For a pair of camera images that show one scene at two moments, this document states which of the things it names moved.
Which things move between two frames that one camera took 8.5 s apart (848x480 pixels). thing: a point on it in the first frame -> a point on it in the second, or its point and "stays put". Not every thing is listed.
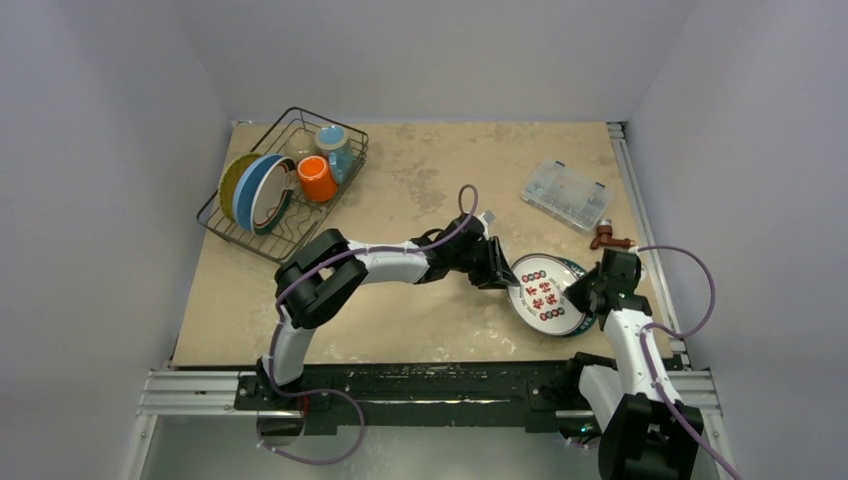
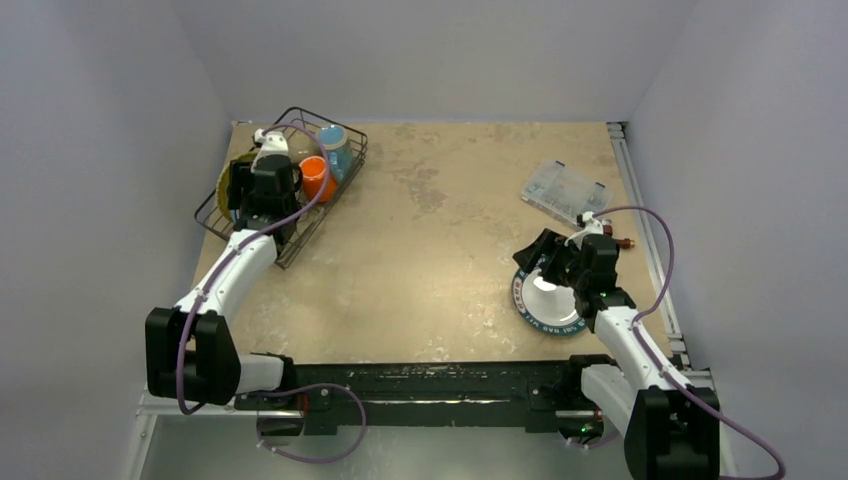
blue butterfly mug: [334, 139] stays put
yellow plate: [229, 180] stays put
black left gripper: [496, 271] -> [240, 176]
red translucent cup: [316, 179] stays put
